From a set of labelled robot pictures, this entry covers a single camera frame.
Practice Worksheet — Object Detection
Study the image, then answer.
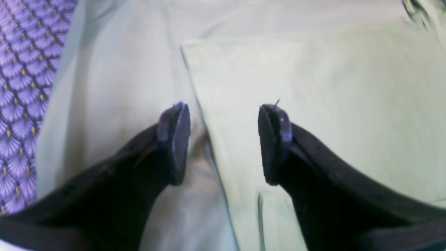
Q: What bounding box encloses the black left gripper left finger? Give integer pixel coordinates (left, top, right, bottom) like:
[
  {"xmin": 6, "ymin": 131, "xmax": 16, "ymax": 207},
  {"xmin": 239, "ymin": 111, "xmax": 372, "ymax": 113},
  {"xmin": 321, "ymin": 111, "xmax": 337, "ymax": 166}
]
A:
[{"xmin": 1, "ymin": 102, "xmax": 191, "ymax": 251}]

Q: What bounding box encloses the light green T-shirt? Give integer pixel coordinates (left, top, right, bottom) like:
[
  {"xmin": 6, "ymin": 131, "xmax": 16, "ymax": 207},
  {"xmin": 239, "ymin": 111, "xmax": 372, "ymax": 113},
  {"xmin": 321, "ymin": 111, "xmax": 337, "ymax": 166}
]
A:
[{"xmin": 182, "ymin": 21, "xmax": 446, "ymax": 251}]

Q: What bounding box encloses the purple patterned fabric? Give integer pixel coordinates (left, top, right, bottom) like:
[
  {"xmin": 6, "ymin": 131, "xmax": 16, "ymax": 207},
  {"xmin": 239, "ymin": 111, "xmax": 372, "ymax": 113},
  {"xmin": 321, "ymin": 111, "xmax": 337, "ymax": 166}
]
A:
[{"xmin": 0, "ymin": 0, "xmax": 78, "ymax": 216}]

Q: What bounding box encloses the green table cover cloth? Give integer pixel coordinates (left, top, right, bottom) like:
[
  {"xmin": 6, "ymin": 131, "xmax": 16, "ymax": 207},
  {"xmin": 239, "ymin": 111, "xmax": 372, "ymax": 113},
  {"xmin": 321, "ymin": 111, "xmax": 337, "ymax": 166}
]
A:
[{"xmin": 37, "ymin": 0, "xmax": 445, "ymax": 251}]

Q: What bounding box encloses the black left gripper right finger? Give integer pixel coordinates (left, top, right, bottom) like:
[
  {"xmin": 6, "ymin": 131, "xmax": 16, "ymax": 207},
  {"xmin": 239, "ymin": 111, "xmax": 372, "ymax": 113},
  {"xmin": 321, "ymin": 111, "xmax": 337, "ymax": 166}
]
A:
[{"xmin": 258, "ymin": 104, "xmax": 446, "ymax": 251}]

